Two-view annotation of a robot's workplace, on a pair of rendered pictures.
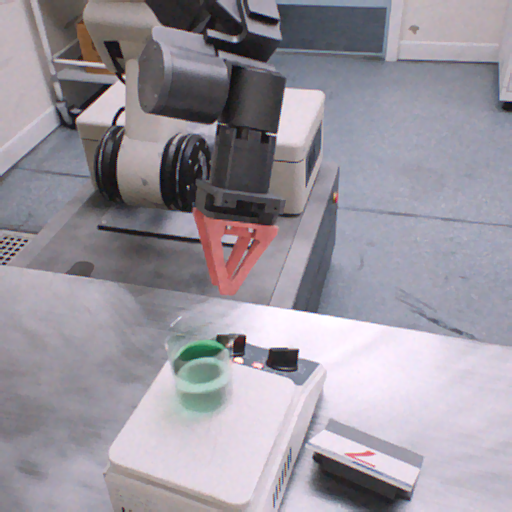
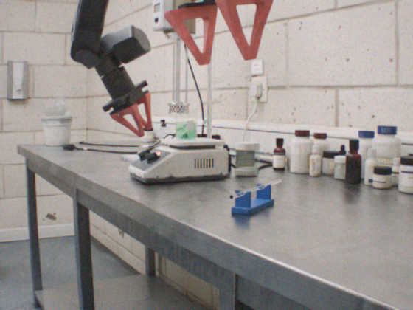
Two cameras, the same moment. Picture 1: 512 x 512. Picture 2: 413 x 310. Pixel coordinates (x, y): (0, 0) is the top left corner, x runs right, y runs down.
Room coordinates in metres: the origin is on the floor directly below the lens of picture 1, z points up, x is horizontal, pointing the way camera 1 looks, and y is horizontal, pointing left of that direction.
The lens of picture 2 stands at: (1.15, 0.87, 0.92)
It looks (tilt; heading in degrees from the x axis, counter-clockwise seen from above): 5 degrees down; 223
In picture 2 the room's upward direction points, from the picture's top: straight up
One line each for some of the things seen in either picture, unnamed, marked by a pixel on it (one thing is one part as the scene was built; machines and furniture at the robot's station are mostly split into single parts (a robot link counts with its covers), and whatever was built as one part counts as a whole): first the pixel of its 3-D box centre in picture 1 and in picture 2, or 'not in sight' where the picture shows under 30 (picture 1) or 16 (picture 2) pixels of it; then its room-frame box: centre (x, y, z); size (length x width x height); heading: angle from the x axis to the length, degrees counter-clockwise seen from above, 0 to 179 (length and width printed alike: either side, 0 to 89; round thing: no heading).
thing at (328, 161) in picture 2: not in sight; (332, 162); (0.03, 0.26, 0.78); 0.05 x 0.05 x 0.06
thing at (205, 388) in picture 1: (205, 364); (185, 124); (0.33, 0.05, 0.87); 0.06 x 0.05 x 0.08; 96
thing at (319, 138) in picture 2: not in sight; (319, 151); (-0.02, 0.20, 0.80); 0.06 x 0.06 x 0.10
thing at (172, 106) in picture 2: not in sight; (178, 74); (0.06, -0.26, 1.02); 0.07 x 0.07 x 0.25
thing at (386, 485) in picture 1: (365, 451); not in sight; (0.32, -0.09, 0.77); 0.09 x 0.06 x 0.04; 62
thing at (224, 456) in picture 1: (207, 419); (192, 142); (0.31, 0.05, 0.83); 0.12 x 0.12 x 0.01; 67
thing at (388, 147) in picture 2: not in sight; (386, 153); (0.07, 0.43, 0.81); 0.07 x 0.07 x 0.13
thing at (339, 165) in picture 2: not in sight; (343, 167); (0.08, 0.33, 0.78); 0.05 x 0.05 x 0.05
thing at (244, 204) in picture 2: not in sight; (254, 198); (0.50, 0.37, 0.77); 0.10 x 0.03 x 0.04; 12
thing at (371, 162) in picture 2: not in sight; (371, 166); (0.13, 0.42, 0.79); 0.03 x 0.03 x 0.08
